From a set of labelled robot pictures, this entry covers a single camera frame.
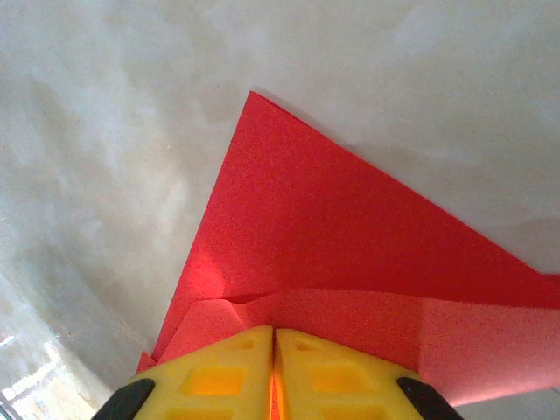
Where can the red square paper sheet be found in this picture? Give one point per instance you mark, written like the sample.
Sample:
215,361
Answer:
306,219

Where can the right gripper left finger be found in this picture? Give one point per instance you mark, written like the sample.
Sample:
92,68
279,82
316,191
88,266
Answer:
210,385

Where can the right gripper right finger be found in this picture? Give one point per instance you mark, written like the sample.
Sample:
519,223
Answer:
350,385

